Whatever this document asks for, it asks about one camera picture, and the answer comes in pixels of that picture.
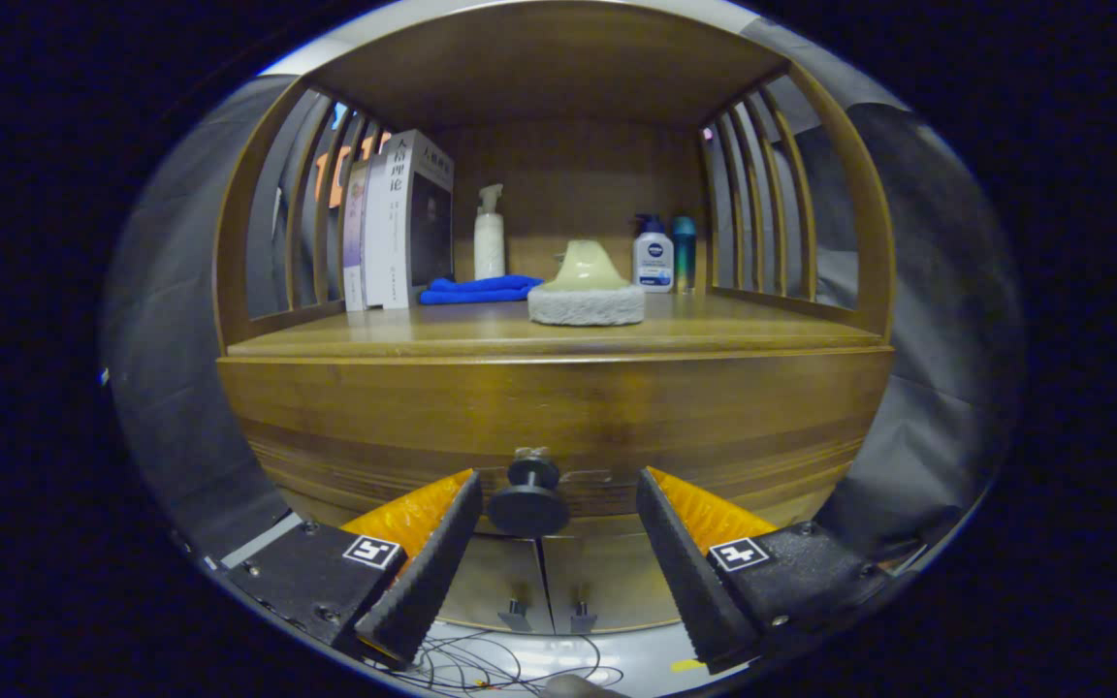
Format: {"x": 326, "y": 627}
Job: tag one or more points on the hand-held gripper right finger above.
{"x": 689, "y": 572}

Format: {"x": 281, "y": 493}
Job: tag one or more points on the teal bottle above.
{"x": 684, "y": 252}

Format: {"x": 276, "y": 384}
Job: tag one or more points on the thin white book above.
{"x": 374, "y": 252}

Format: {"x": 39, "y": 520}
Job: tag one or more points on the brown wooden cabinet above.
{"x": 549, "y": 58}

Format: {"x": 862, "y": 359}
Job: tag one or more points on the white book dark cover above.
{"x": 398, "y": 242}

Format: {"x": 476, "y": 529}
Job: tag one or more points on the blue folded cloth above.
{"x": 471, "y": 289}

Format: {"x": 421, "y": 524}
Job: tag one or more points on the black drawer knob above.
{"x": 529, "y": 509}

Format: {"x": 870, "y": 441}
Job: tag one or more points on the white lotion bottle blue cap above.
{"x": 654, "y": 267}

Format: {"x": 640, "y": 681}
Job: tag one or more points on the wooden drawer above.
{"x": 568, "y": 407}

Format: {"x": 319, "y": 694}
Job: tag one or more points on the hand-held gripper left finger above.
{"x": 437, "y": 567}

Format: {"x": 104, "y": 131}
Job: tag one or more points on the white pump bottle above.
{"x": 489, "y": 247}

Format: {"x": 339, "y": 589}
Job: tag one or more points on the purple spine book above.
{"x": 354, "y": 252}

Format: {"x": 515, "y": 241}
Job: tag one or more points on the wooden countertop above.
{"x": 714, "y": 325}

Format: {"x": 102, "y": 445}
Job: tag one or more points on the yellow floor tape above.
{"x": 686, "y": 665}

